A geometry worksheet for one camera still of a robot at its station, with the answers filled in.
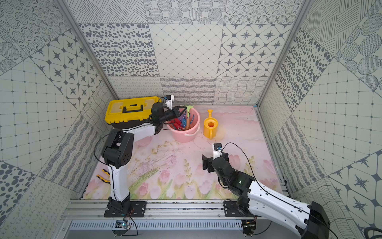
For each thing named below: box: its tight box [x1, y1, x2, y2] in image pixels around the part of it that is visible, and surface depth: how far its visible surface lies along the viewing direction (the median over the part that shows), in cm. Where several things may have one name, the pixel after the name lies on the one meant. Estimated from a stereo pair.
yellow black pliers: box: [95, 168, 111, 185], surface depth 85 cm
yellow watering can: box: [203, 109, 219, 140], surface depth 97 cm
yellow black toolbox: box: [104, 96, 161, 129], surface depth 97 cm
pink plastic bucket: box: [168, 108, 201, 143], surface depth 92 cm
